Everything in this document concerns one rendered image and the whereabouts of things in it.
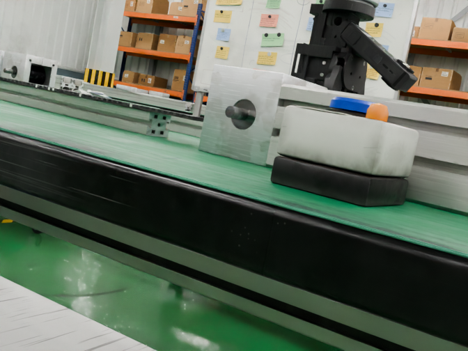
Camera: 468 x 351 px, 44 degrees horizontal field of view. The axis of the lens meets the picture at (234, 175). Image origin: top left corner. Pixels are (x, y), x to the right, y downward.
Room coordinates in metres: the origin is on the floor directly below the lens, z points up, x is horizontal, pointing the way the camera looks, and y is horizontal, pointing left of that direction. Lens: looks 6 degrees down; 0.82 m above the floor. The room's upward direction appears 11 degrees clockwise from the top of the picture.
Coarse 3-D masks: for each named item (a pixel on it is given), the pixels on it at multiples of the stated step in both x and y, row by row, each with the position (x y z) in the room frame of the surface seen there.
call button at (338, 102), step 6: (330, 102) 0.44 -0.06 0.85; (336, 102) 0.43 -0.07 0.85; (342, 102) 0.43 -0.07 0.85; (348, 102) 0.43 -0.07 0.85; (354, 102) 0.42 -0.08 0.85; (360, 102) 0.42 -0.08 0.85; (366, 102) 0.42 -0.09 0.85; (372, 102) 0.43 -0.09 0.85; (336, 108) 0.44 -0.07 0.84; (342, 108) 0.43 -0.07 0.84; (348, 108) 0.42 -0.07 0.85; (354, 108) 0.42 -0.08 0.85; (360, 108) 0.42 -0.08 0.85; (366, 108) 0.42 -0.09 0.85
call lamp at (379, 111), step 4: (372, 104) 0.40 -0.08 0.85; (376, 104) 0.40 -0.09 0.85; (380, 104) 0.40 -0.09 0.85; (368, 108) 0.40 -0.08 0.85; (372, 108) 0.40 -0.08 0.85; (376, 108) 0.39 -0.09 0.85; (380, 108) 0.39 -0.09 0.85; (384, 108) 0.40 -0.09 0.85; (368, 112) 0.40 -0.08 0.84; (372, 112) 0.40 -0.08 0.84; (376, 112) 0.39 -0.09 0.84; (380, 112) 0.39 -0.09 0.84; (384, 112) 0.39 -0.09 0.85; (388, 112) 0.40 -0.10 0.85; (368, 116) 0.40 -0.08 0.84; (372, 116) 0.39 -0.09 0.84; (376, 116) 0.39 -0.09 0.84; (380, 116) 0.39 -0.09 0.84; (384, 116) 0.39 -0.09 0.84; (384, 120) 0.39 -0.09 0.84
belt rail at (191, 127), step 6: (174, 120) 0.95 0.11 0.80; (180, 120) 0.94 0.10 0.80; (186, 120) 0.93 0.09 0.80; (192, 120) 0.92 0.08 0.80; (168, 126) 0.95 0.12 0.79; (174, 126) 0.94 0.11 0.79; (180, 126) 0.94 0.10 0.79; (186, 126) 0.94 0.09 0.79; (192, 126) 0.93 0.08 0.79; (198, 126) 0.92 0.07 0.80; (180, 132) 0.93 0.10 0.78; (186, 132) 0.93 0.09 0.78; (192, 132) 0.92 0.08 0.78; (198, 132) 0.91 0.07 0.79
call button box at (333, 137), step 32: (288, 128) 0.43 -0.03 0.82; (320, 128) 0.41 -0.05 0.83; (352, 128) 0.40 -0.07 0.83; (384, 128) 0.39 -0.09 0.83; (288, 160) 0.43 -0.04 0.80; (320, 160) 0.41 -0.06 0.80; (352, 160) 0.40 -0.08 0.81; (384, 160) 0.40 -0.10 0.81; (320, 192) 0.41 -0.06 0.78; (352, 192) 0.39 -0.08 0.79; (384, 192) 0.41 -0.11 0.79
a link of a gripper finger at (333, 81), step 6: (336, 66) 0.76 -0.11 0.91; (342, 66) 0.78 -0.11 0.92; (336, 72) 0.76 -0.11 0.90; (330, 78) 0.76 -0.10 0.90; (336, 78) 0.76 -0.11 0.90; (324, 84) 0.76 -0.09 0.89; (330, 84) 0.76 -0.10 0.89; (336, 84) 0.76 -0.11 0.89; (342, 84) 0.78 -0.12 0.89; (330, 90) 0.76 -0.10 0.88; (336, 90) 0.76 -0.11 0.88
